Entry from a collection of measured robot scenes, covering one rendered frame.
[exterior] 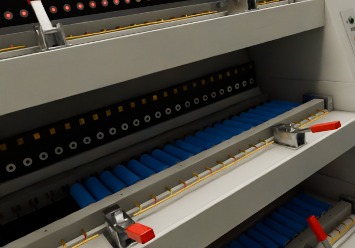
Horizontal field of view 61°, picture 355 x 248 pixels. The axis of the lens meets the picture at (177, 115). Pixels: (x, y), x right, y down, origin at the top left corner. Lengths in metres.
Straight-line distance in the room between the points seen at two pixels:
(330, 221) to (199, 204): 0.30
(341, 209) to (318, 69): 0.25
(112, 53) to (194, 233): 0.21
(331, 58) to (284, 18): 0.13
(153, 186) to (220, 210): 0.08
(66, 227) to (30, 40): 0.20
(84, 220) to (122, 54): 0.18
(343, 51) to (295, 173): 0.23
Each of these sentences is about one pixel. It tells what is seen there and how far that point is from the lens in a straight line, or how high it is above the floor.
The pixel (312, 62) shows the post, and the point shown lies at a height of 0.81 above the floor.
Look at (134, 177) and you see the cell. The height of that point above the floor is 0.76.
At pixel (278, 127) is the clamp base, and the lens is 0.46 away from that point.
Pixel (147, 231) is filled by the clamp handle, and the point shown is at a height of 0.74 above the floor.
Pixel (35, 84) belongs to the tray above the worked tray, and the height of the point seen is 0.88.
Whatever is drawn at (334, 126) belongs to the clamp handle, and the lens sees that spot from 0.41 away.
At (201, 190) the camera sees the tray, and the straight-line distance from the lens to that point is 0.37.
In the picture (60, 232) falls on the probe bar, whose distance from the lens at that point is 0.34.
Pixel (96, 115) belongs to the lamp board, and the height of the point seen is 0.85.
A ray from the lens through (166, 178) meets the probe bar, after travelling 0.36.
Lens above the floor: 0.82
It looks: 1 degrees down
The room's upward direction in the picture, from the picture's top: 20 degrees counter-clockwise
